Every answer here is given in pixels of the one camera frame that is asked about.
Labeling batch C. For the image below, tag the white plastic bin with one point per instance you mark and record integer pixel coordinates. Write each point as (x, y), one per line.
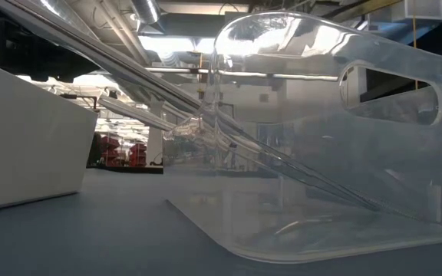
(25, 153)

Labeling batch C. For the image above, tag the white ceiling box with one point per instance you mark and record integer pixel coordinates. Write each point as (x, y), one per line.
(424, 9)

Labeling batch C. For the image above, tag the red storage shelves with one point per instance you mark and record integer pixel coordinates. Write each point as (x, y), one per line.
(109, 147)

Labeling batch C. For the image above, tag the overhead metal rail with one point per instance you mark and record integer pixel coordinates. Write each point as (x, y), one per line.
(175, 70)

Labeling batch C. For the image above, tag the clear plastic bin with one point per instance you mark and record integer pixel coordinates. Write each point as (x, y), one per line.
(320, 237)

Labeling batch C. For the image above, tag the black hanging lamp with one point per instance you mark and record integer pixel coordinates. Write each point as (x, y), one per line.
(113, 94)

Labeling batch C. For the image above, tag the silver ventilation duct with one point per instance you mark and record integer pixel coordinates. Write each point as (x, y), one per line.
(146, 11)

